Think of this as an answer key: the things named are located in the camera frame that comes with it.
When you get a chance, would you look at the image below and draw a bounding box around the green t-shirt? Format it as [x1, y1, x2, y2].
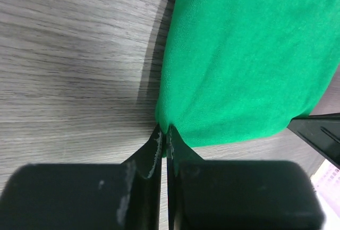
[155, 0, 339, 147]

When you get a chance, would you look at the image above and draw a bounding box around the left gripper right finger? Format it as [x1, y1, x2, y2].
[166, 126, 325, 229]

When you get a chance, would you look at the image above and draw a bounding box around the white plastic basket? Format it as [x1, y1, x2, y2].
[311, 159, 340, 216]

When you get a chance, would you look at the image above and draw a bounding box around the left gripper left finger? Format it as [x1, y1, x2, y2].
[1, 127, 163, 229]

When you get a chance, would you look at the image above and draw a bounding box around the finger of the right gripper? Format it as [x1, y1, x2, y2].
[288, 113, 340, 166]

